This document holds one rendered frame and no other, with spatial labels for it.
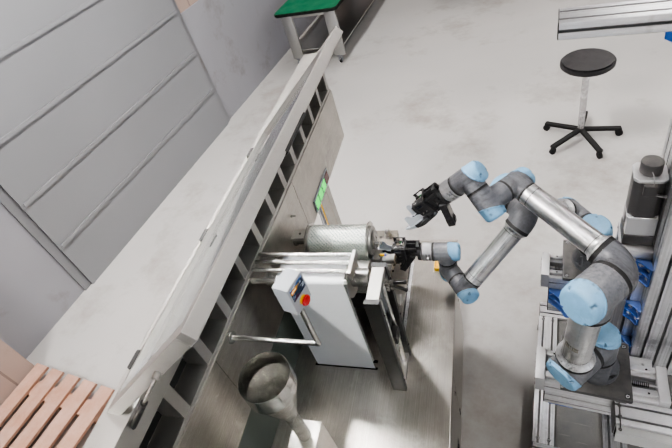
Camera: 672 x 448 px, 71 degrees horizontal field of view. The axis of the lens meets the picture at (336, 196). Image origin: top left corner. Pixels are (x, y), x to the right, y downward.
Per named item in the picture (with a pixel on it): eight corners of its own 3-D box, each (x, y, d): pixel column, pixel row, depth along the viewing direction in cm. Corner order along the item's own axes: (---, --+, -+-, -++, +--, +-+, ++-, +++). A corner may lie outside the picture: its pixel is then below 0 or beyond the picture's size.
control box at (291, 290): (304, 317, 119) (292, 294, 113) (283, 311, 122) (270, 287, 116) (317, 295, 123) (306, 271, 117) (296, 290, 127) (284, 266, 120)
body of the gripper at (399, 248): (391, 236, 195) (420, 236, 191) (395, 250, 200) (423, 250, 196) (389, 250, 189) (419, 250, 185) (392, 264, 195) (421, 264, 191)
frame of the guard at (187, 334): (219, 363, 71) (175, 342, 69) (132, 432, 107) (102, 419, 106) (356, 36, 151) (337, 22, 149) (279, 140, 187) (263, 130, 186)
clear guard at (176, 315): (192, 328, 74) (189, 326, 74) (121, 401, 107) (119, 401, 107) (334, 38, 148) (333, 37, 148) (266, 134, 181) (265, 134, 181)
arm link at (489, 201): (520, 202, 146) (498, 174, 148) (494, 221, 143) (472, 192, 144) (507, 208, 153) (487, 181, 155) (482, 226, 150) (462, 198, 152)
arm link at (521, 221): (559, 213, 167) (475, 308, 185) (539, 196, 176) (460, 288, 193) (541, 204, 161) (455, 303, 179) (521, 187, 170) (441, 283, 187)
